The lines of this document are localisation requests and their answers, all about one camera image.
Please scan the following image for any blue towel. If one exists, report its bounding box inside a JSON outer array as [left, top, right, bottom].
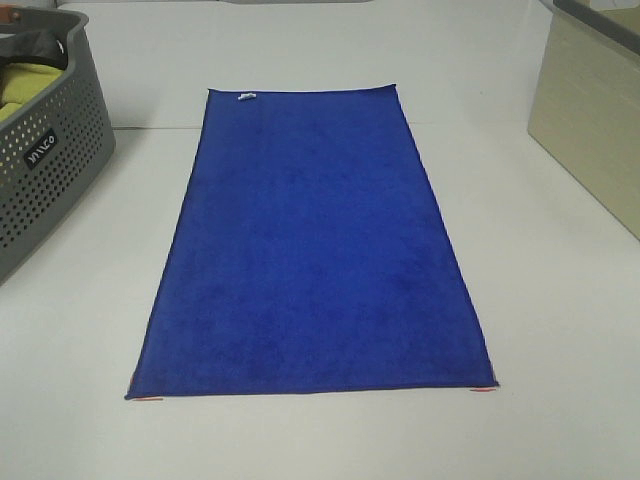
[[131, 85, 498, 397]]

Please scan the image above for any red corner mark left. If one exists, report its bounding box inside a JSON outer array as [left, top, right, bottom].
[[124, 375, 164, 402]]

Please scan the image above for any grey perforated laundry basket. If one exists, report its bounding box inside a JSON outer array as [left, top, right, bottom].
[[1, 6, 116, 279]]

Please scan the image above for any beige storage box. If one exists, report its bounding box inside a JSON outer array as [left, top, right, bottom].
[[528, 1, 639, 234]]

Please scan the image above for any black cloth in basket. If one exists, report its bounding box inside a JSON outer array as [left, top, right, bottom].
[[1, 29, 68, 70]]

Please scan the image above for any yellow-green towel in basket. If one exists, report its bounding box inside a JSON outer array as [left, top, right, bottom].
[[1, 63, 64, 121]]

